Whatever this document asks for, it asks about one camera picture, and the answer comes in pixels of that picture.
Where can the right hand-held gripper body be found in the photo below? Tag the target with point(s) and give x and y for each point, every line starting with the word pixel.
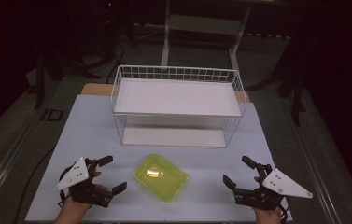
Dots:
pixel 284 186

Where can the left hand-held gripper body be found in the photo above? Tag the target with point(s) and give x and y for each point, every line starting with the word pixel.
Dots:
pixel 76 174

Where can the person's left hand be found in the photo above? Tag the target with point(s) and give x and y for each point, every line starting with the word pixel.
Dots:
pixel 77 207

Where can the person's right hand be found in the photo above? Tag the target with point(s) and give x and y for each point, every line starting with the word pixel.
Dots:
pixel 267 214

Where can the pale blue table mat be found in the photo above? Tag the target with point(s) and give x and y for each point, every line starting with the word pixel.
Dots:
pixel 201 174

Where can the yellow-green plastic tray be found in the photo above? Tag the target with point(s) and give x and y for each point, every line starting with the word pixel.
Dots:
pixel 161 178

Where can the floor socket plate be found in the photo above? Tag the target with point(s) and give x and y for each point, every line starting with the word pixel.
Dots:
pixel 52 115

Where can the dark metal stand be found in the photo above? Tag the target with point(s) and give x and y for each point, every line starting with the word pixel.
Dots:
pixel 296 93
pixel 39 81

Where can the metal floor rail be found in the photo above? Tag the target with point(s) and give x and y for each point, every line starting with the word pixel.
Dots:
pixel 5 168
pixel 320 168

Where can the white metal frame stand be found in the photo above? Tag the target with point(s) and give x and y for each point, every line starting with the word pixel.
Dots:
pixel 201 25

